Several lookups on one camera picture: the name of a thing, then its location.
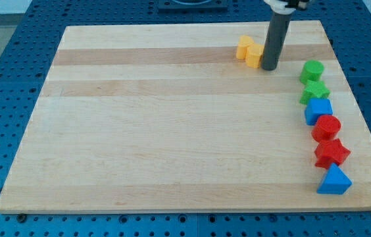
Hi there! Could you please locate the blue cube block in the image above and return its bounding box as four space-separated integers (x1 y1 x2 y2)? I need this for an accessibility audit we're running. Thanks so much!
305 98 333 126

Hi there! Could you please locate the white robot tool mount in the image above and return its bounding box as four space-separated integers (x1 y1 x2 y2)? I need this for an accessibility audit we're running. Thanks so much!
263 0 311 14

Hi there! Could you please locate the green star block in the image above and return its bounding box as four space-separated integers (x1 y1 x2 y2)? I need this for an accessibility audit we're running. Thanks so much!
299 80 330 105

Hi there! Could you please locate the green cylinder block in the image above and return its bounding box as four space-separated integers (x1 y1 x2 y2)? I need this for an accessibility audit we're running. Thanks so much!
299 60 324 85

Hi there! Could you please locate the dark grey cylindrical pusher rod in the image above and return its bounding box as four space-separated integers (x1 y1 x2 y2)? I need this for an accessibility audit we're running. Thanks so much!
260 12 291 71

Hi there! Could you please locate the red cylinder block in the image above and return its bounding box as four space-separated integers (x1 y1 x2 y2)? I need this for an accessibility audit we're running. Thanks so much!
311 115 341 142

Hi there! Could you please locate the yellow heart block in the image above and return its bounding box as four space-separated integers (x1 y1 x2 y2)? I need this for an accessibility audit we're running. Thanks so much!
235 35 254 60

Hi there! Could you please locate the yellow hexagon block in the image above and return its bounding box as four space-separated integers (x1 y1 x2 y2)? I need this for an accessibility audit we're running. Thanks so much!
245 43 264 68

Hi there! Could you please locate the red star block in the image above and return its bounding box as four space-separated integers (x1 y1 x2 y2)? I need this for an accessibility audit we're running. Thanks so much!
314 138 351 169

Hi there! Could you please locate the blue triangle block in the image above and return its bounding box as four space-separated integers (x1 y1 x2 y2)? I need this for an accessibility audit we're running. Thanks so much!
316 163 353 195

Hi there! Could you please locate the wooden board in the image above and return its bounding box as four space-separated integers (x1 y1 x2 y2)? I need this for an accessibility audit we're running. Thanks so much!
0 20 371 214

